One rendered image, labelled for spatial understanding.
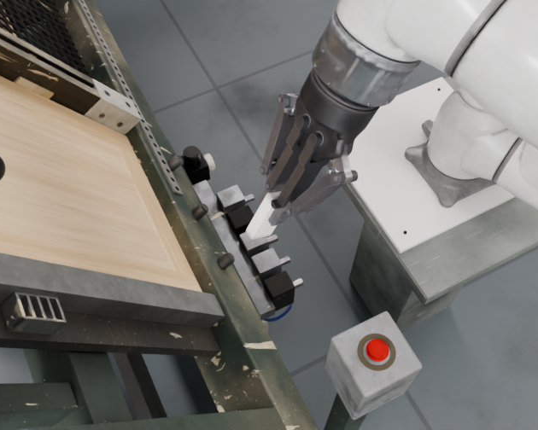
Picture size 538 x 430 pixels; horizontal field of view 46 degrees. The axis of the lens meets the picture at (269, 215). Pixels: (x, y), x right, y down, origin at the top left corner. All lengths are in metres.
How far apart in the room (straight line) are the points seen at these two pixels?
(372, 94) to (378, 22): 0.07
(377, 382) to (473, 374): 1.08
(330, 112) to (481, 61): 0.15
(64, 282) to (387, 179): 0.87
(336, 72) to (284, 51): 2.26
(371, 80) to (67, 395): 0.60
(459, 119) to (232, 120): 1.38
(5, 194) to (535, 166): 0.96
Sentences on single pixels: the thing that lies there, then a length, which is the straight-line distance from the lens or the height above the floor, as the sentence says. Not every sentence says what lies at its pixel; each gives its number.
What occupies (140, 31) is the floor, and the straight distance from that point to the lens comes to 2.97.
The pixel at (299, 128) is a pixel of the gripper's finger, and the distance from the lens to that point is 0.65.
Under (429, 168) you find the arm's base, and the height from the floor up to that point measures 0.80.
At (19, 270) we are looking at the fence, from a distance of 0.86.
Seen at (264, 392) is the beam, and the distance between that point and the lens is 1.15.
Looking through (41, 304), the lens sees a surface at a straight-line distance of 0.87.
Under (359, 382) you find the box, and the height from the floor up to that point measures 0.93.
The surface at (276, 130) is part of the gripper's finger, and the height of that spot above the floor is 1.47.
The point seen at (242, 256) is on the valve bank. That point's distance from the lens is 1.43.
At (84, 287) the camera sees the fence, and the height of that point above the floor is 1.20.
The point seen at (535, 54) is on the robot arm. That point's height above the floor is 1.68.
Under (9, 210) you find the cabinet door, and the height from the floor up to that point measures 1.24.
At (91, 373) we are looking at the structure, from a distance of 0.96.
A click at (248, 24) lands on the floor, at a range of 2.95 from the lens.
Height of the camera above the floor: 2.02
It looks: 60 degrees down
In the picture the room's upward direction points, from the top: straight up
